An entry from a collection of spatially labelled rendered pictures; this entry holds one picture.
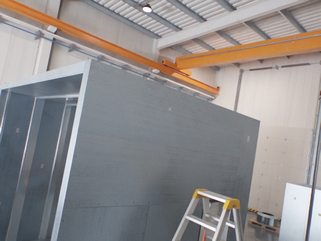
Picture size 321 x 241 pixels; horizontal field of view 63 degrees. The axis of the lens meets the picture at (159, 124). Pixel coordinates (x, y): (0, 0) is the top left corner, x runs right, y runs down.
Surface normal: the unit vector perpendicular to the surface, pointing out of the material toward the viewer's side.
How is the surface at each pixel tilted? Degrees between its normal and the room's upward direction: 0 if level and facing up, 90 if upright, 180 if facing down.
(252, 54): 90
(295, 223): 90
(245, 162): 90
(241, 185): 90
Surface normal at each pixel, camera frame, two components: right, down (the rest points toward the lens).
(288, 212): -0.74, -0.17
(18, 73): 0.65, 0.07
